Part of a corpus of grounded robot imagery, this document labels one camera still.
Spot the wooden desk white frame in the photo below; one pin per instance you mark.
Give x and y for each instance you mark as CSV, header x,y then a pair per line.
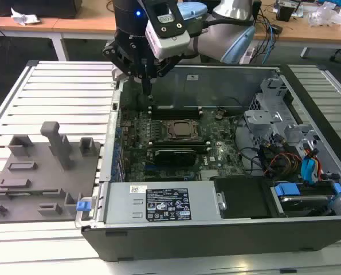
x,y
87,17

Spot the white power strip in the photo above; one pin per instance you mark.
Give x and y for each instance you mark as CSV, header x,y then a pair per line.
x,y
246,55

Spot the grey power supply unit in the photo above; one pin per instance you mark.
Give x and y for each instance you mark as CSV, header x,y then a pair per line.
x,y
121,206

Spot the green motherboard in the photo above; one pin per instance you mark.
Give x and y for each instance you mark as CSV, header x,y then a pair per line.
x,y
216,137

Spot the black tower on desk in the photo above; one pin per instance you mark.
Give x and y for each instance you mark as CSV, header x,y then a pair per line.
x,y
257,8

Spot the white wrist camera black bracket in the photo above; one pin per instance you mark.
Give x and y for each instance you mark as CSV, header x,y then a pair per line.
x,y
170,43

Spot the small black box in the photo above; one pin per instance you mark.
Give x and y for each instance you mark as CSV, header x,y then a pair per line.
x,y
285,13

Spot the large black equipment box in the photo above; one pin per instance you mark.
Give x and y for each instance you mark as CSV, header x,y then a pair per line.
x,y
44,8

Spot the black graphics card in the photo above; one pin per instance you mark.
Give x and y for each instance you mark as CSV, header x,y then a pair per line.
x,y
174,157

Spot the grey parts rack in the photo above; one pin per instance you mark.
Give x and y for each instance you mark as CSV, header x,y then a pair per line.
x,y
44,177

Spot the crumpled white paper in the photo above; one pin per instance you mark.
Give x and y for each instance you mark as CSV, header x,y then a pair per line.
x,y
24,17

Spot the CPU with brown metal top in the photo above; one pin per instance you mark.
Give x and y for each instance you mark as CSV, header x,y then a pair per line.
x,y
185,129

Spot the silver coin battery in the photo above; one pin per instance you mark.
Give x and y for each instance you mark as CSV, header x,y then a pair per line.
x,y
219,117

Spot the small flat black device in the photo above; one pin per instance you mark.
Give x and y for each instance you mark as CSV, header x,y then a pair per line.
x,y
276,29

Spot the silver chipset heatsink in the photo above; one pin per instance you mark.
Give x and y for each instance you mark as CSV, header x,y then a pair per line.
x,y
209,175

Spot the dark installed RAM stick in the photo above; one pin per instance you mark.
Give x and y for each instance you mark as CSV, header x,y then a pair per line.
x,y
176,108

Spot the silver hard disk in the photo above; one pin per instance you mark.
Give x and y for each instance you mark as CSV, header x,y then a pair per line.
x,y
302,202

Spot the clear plastic bags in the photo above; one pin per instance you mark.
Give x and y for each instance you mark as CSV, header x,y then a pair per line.
x,y
325,14

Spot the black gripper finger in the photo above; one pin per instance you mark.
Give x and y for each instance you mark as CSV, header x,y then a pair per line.
x,y
166,67
115,54

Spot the black RAM slot row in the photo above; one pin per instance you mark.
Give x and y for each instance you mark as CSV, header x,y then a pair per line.
x,y
176,115
178,145

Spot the blue case latch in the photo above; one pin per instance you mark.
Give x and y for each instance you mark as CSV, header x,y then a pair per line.
x,y
83,206

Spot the black plastic cover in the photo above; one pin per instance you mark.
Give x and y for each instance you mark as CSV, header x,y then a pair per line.
x,y
239,197

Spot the white sticker on case wall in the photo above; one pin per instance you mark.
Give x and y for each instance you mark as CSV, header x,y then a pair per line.
x,y
192,78

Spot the blue disk carrier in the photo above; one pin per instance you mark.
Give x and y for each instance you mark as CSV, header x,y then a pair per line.
x,y
286,190

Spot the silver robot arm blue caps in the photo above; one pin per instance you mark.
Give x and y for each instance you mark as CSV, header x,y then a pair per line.
x,y
213,43

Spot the black open PC case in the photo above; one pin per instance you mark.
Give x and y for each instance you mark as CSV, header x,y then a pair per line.
x,y
187,243

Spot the grey metal drive cage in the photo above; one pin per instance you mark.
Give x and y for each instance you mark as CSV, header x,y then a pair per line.
x,y
262,117

